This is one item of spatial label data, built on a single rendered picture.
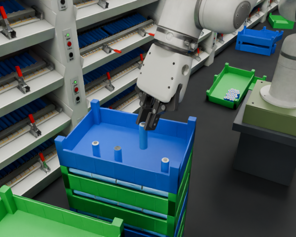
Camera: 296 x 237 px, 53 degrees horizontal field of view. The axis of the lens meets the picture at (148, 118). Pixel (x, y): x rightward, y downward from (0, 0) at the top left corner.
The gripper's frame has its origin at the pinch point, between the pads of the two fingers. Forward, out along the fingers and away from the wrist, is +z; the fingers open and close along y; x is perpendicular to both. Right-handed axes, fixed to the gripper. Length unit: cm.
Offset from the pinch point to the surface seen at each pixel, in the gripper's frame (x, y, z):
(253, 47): -203, 84, -30
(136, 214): -6.8, -1.3, 26.0
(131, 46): -54, 70, -6
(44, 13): -4, 63, -10
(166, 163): -4.3, -5.7, 8.2
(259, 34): -218, 91, -43
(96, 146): 3.2, 9.6, 11.7
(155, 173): -2.1, -5.3, 10.6
